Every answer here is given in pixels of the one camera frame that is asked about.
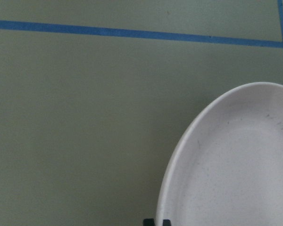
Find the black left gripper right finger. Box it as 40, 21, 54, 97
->
162, 219, 171, 226

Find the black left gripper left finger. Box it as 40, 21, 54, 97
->
143, 218, 154, 226

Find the pink plate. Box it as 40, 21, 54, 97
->
155, 82, 283, 226

